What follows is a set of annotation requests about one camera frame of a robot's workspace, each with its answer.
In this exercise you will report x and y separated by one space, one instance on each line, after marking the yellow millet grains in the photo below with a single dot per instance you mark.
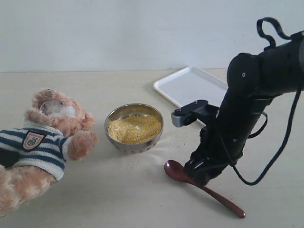
134 129

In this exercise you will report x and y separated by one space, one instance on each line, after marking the plush teddy bear striped sweater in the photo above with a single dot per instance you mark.
33 157

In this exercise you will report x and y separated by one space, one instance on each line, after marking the dark red wooden spoon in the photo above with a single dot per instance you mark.
176 171

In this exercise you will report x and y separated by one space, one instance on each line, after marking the stainless steel bowl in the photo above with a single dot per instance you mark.
135 109

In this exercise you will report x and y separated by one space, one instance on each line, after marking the white plastic tray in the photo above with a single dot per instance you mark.
191 88

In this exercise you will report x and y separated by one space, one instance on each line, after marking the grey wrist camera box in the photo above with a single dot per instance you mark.
190 113

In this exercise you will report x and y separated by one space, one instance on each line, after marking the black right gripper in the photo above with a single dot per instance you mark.
216 151

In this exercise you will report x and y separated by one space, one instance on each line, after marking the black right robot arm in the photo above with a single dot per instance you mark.
254 81

